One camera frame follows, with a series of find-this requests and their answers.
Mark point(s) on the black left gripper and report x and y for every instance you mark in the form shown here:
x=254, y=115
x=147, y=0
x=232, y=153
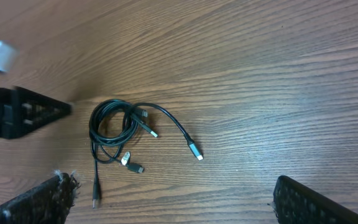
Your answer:
x=23, y=111

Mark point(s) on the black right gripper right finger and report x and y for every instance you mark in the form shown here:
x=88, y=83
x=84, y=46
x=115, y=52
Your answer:
x=295, y=203

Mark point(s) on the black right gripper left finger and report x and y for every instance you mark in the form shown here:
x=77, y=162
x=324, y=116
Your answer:
x=49, y=202

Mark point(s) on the black cable grey USB plug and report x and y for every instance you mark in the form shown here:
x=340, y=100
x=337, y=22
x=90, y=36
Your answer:
x=190, y=142

